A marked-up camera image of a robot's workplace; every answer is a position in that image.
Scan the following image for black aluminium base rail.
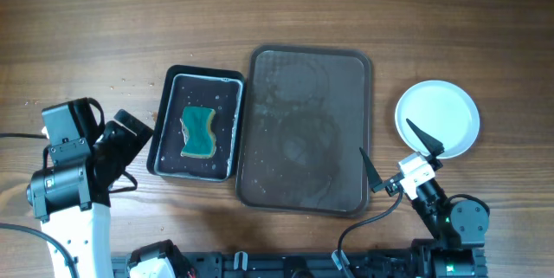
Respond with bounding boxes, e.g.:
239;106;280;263
110;249;488;278

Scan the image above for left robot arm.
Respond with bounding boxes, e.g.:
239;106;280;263
27;98;153;277

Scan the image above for brown plastic serving tray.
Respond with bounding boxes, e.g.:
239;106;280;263
235;44;372;217

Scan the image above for pale blue plate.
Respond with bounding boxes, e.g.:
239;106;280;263
394;80;480;159

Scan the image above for small black metal tray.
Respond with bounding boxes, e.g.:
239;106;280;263
146;65;245;182

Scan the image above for green yellow sponge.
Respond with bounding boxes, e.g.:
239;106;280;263
180;107;216;158

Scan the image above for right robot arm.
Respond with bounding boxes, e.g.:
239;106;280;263
332;120;490;278

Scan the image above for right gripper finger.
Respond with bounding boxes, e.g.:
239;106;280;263
359;147;383;190
406;119;444;158

